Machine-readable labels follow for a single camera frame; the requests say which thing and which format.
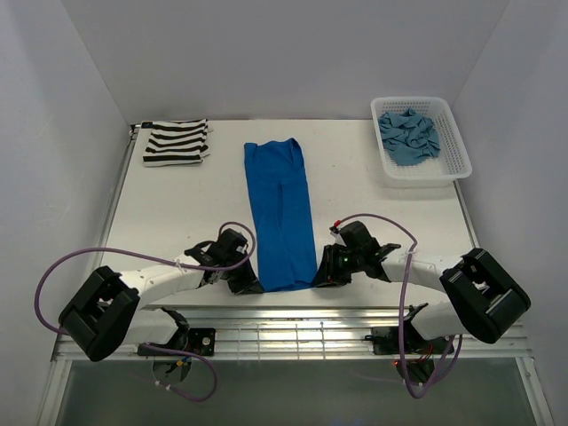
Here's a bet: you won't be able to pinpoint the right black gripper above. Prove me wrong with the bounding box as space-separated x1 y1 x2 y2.
312 244 363 288

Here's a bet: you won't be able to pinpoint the blue tank top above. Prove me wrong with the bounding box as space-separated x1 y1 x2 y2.
244 138 318 292

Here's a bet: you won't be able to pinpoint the black white striped tank top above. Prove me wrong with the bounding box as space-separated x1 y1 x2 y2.
142 118 210 168

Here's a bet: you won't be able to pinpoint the light teal tank top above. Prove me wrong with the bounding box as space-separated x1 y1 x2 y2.
377 108 441 167

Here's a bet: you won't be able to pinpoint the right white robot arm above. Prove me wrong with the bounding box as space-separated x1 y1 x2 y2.
312 221 531 354

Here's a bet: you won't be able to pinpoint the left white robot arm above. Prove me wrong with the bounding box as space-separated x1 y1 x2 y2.
59 222 262 362

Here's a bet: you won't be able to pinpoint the white plastic basket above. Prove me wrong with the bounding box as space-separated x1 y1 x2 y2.
371 96 472 187

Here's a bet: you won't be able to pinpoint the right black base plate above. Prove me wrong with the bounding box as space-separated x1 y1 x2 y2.
364 326 449 355

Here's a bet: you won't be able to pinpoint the aluminium frame rails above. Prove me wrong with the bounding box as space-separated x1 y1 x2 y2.
37 122 556 426

